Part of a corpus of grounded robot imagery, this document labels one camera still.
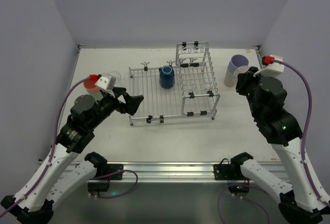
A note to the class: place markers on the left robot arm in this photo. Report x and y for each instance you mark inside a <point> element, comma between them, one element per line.
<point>36,201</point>

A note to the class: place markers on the pink plastic cup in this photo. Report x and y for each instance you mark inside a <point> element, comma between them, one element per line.
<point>90,87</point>

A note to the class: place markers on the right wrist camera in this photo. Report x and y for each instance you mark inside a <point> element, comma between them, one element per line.
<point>271,69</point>

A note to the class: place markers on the aluminium mounting rail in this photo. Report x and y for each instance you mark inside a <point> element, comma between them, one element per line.
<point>178,172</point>

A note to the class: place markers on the clear plastic tumbler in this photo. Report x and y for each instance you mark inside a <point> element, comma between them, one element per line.
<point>117,75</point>

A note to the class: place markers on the silver wire dish rack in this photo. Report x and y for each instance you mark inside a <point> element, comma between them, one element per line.
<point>195,92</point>

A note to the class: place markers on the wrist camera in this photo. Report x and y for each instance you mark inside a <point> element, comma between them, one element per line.
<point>105,81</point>
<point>271,69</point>

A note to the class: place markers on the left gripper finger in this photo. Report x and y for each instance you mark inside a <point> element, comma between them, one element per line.
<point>118,91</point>
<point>132,103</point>

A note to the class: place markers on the lavender plastic cup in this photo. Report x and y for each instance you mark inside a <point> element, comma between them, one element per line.
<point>238,61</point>

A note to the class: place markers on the beige plastic cup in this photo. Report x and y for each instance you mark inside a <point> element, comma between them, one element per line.
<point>230,79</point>

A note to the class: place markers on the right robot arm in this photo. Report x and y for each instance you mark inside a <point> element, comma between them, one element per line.
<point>303,199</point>

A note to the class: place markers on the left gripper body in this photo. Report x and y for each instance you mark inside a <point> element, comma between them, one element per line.
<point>121,99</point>

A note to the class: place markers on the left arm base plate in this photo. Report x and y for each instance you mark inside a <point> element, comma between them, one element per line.
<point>109,169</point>

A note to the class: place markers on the light blue plastic cup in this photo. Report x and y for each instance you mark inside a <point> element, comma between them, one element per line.
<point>231,68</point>

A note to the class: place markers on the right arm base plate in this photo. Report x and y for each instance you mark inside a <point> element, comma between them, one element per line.
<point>227,172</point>

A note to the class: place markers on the dark blue ceramic mug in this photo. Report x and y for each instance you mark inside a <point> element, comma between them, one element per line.
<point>166,77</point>

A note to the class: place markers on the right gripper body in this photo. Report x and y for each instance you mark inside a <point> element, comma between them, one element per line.
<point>244,79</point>

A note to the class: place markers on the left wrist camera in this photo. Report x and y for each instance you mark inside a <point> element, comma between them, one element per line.
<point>105,81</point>

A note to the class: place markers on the white floral ceramic mug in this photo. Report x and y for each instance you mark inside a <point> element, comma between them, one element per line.
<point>241,70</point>

